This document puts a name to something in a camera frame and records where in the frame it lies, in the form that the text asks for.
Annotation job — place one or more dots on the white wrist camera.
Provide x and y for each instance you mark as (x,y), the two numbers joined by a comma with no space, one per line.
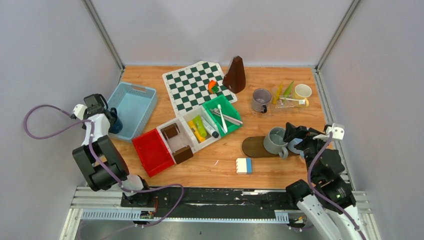
(79,111)
(337,131)

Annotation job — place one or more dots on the green plastic bin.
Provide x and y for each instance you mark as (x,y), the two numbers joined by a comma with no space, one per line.
(226,109)

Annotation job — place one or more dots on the green toy block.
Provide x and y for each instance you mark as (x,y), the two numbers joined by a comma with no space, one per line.
(215,89)

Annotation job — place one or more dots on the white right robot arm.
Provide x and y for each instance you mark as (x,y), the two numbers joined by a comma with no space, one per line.
(325,198)

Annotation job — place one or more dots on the light blue perforated basket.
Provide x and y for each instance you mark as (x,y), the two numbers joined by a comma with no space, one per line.
(134,104)

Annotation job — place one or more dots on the grey toothbrush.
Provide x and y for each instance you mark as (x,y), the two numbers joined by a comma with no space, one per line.
(230,119)

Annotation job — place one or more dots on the purple mug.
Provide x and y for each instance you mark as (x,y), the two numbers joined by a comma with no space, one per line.
(262,95)

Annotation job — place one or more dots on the white toothbrush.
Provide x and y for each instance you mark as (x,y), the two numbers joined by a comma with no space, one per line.
(224,126)
(294,102)

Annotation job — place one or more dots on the cream mug yellow handle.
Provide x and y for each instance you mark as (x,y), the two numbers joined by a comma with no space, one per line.
(302,92)

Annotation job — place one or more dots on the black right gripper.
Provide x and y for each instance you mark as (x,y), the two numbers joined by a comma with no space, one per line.
(300,132)

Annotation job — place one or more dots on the orange toy block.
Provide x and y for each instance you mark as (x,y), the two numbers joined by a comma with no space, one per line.
(211,84)

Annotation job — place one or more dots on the red plastic bin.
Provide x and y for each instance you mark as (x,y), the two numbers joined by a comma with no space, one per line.
(152,152)

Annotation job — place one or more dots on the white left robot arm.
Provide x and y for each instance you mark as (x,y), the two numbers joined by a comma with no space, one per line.
(98,159)

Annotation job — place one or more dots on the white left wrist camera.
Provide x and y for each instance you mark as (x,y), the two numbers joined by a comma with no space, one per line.
(79,111)

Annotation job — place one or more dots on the grey mug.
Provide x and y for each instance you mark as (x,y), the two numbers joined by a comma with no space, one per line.
(274,142)

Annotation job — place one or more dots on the brown wooden metronome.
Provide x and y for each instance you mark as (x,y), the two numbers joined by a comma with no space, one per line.
(235,77)

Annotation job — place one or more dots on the dark wooden oval tray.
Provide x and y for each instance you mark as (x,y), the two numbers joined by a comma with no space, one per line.
(253,147)

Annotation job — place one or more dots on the dark blue mug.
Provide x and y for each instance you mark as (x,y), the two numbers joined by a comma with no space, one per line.
(116,124)

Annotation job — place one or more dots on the green white chessboard mat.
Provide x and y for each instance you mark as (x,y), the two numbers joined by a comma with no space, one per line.
(187,87)

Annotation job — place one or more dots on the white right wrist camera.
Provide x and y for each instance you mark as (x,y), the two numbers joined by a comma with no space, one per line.
(337,131)

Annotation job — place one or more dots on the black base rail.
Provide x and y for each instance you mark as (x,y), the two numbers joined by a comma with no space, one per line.
(215,203)

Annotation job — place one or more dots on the brown wooden block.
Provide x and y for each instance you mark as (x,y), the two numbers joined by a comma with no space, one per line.
(170,131)
(183,154)

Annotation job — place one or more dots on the white plastic bin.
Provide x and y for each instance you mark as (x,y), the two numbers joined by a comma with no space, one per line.
(177,142)

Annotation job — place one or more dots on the light blue mug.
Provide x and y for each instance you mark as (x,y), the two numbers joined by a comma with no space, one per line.
(291,147)

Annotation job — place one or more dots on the white blue toy brick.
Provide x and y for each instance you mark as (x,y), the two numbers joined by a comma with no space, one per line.
(244,166)

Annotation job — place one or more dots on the white bin with toothpastes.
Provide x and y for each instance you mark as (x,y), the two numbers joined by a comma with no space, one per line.
(190,115)

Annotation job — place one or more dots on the yellow toothpaste tube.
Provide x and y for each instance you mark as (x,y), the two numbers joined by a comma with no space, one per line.
(195,131)
(278,90)

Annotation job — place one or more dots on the white toothpaste tube black cap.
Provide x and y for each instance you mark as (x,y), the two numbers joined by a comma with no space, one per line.
(209,128)

